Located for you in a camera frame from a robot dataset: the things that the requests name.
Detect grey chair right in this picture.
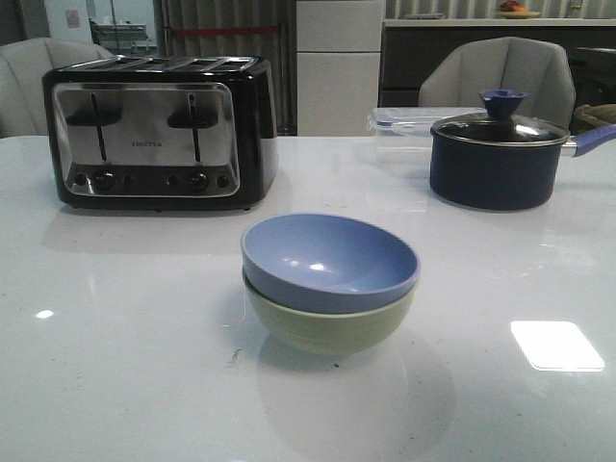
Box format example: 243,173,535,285
419,37,576,128

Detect beige cloth at right edge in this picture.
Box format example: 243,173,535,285
574,103,616,134

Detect black silver four-slot toaster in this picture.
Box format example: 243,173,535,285
42,56,278,211

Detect clear plastic food container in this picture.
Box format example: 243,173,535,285
367,107,485,180

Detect green bowl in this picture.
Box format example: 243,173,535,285
244,279,416,356

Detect dark blue saucepan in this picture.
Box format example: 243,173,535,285
429,124,615,211

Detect glass pot lid blue knob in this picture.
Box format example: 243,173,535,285
430,89,569,146

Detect grey chair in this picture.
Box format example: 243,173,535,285
1,38,113,138
419,37,576,128

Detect fruit bowl on counter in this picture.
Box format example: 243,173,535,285
497,0,540,19

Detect grey chair left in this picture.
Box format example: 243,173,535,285
1,38,113,138

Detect white refrigerator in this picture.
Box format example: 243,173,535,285
295,1,385,137

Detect blue bowl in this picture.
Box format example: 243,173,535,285
241,213,420,315

